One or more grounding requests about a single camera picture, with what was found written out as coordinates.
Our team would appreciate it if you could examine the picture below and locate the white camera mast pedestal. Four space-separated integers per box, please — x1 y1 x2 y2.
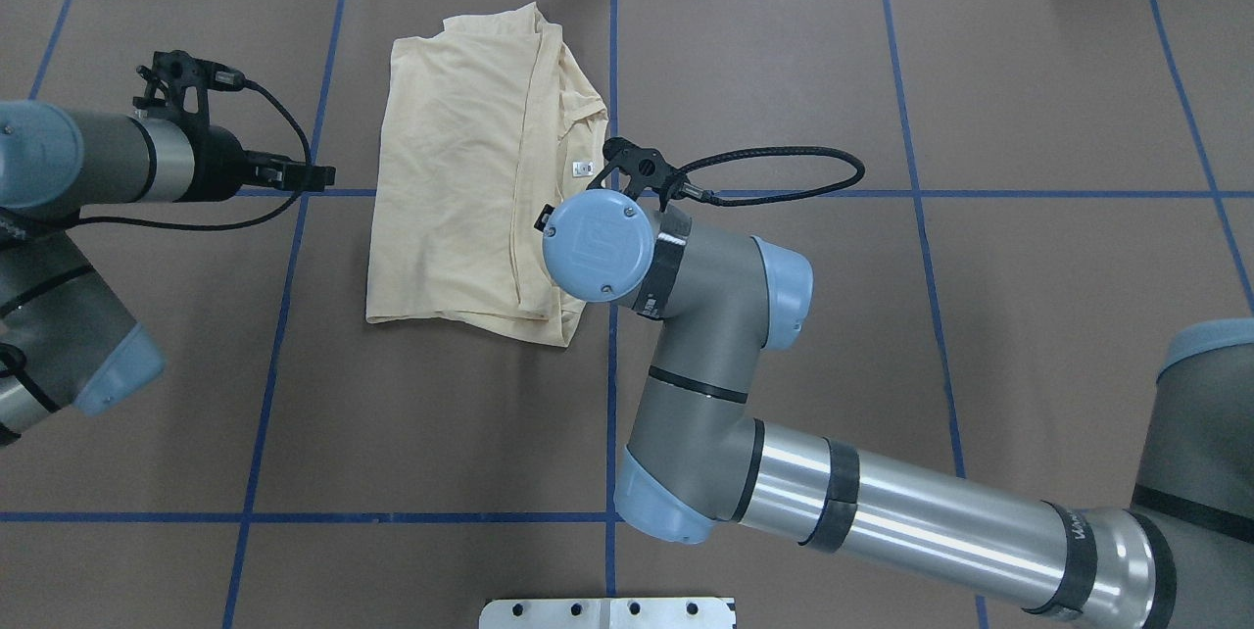
478 596 739 628

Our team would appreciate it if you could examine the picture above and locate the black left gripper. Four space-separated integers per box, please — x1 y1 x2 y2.
130 50 336 202

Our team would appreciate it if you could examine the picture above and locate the beige long-sleeve printed shirt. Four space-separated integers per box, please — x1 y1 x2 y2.
364 3 608 348

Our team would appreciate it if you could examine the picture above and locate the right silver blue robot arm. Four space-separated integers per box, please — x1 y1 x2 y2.
535 137 1251 628

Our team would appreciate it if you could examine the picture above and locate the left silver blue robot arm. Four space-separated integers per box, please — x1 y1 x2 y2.
1 50 336 446

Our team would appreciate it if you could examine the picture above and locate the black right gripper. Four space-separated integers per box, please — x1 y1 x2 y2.
533 137 690 236

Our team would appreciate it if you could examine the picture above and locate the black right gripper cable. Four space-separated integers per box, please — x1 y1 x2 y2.
676 147 867 209

